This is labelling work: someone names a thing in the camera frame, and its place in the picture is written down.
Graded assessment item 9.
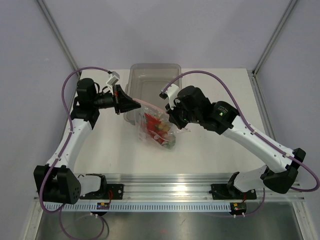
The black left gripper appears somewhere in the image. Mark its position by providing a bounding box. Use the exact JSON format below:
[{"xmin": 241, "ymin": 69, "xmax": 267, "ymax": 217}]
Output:
[{"xmin": 92, "ymin": 84, "xmax": 141, "ymax": 115}]

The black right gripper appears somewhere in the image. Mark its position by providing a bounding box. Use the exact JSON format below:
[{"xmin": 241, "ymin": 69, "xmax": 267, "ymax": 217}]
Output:
[{"xmin": 166, "ymin": 97, "xmax": 202, "ymax": 130}]

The red toy lobster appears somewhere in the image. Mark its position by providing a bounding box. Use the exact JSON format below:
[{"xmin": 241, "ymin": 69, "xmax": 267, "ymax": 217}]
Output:
[{"xmin": 144, "ymin": 113, "xmax": 168, "ymax": 146}]

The clear zip top bag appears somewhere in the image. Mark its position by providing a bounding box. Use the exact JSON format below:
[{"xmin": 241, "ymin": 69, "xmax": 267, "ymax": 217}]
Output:
[{"xmin": 134, "ymin": 98, "xmax": 190, "ymax": 150}]

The green toy bell pepper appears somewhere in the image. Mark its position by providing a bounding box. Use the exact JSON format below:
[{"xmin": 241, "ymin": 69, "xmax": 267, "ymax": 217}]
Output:
[{"xmin": 164, "ymin": 139, "xmax": 176, "ymax": 150}]

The yellow toy grape bunch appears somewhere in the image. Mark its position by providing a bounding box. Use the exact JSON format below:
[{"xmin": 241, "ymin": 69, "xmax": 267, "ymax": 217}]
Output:
[{"xmin": 153, "ymin": 120, "xmax": 173, "ymax": 140}]

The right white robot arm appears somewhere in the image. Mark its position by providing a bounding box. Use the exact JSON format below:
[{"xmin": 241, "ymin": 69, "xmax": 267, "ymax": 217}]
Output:
[{"xmin": 159, "ymin": 84, "xmax": 306, "ymax": 198}]

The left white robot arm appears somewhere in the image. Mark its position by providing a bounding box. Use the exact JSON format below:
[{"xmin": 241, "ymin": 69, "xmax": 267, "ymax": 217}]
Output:
[{"xmin": 33, "ymin": 78, "xmax": 141, "ymax": 205}]

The clear plastic tray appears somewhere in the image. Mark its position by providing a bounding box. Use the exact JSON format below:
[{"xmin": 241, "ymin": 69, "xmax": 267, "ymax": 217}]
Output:
[{"xmin": 125, "ymin": 63, "xmax": 182, "ymax": 110}]

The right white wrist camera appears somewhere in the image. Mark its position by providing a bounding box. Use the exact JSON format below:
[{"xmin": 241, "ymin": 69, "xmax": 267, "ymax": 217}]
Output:
[{"xmin": 159, "ymin": 84, "xmax": 180, "ymax": 110}]

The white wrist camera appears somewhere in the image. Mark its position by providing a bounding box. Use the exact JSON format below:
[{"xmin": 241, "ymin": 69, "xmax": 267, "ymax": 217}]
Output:
[
  {"xmin": 106, "ymin": 71, "xmax": 120, "ymax": 94},
  {"xmin": 159, "ymin": 84, "xmax": 180, "ymax": 110}
]

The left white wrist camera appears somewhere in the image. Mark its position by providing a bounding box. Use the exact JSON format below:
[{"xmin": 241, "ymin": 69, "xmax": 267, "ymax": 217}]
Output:
[{"xmin": 106, "ymin": 71, "xmax": 120, "ymax": 94}]

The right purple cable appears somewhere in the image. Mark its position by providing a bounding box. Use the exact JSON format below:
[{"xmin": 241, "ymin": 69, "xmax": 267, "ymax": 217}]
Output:
[{"xmin": 159, "ymin": 70, "xmax": 320, "ymax": 218}]

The right aluminium frame post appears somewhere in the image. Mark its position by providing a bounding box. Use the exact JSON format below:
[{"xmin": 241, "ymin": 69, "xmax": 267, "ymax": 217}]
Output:
[{"xmin": 251, "ymin": 0, "xmax": 300, "ymax": 76}]

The aluminium frame post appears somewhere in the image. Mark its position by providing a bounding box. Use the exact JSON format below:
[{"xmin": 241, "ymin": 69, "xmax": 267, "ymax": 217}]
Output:
[
  {"xmin": 35, "ymin": 0, "xmax": 79, "ymax": 71},
  {"xmin": 251, "ymin": 0, "xmax": 300, "ymax": 76}
]

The aluminium mounting rail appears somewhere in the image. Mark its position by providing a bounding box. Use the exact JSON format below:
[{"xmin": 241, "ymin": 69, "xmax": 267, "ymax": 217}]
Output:
[{"xmin": 33, "ymin": 173, "xmax": 306, "ymax": 202}]

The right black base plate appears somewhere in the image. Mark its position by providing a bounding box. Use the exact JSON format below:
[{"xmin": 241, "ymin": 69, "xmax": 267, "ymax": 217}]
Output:
[{"xmin": 209, "ymin": 183, "xmax": 257, "ymax": 200}]

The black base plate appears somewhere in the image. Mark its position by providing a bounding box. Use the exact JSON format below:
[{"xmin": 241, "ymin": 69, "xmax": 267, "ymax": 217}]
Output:
[
  {"xmin": 209, "ymin": 183, "xmax": 257, "ymax": 200},
  {"xmin": 80, "ymin": 183, "xmax": 124, "ymax": 200}
]

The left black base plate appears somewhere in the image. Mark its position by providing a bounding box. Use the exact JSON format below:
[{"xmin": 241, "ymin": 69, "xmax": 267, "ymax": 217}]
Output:
[{"xmin": 80, "ymin": 183, "xmax": 124, "ymax": 200}]

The left aluminium frame post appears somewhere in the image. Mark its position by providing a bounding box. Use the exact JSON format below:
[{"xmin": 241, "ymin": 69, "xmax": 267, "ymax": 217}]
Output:
[{"xmin": 35, "ymin": 0, "xmax": 79, "ymax": 71}]

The white slotted cable duct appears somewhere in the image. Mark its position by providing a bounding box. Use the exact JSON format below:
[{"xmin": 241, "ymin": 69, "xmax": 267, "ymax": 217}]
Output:
[{"xmin": 43, "ymin": 202, "xmax": 232, "ymax": 212}]

